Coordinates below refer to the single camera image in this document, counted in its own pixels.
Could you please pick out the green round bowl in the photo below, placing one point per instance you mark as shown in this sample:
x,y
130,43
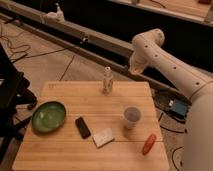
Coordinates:
x,y
48,117

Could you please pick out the orange carrot toy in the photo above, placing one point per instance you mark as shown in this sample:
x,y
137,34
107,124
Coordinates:
x,y
149,144

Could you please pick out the small white bottle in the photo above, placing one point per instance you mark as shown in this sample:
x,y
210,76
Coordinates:
x,y
107,80

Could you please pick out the long metal rail beam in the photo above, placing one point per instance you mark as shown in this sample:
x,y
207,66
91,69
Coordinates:
x,y
110,26

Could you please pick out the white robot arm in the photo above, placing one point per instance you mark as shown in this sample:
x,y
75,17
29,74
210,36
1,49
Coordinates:
x,y
197,154

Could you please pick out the black rectangular phone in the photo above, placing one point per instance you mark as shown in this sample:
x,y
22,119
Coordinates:
x,y
82,127

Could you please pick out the black chair frame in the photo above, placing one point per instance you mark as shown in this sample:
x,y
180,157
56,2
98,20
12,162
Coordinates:
x,y
13,91

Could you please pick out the blue power box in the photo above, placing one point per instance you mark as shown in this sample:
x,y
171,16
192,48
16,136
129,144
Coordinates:
x,y
178,108

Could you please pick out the white rectangular sponge block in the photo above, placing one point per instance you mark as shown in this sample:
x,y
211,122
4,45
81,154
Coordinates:
x,y
103,137

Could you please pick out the translucent plastic cup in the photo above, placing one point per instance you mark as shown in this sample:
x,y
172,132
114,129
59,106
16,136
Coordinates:
x,y
131,116

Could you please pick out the white object on rail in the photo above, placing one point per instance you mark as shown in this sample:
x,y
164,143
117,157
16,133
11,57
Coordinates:
x,y
58,15

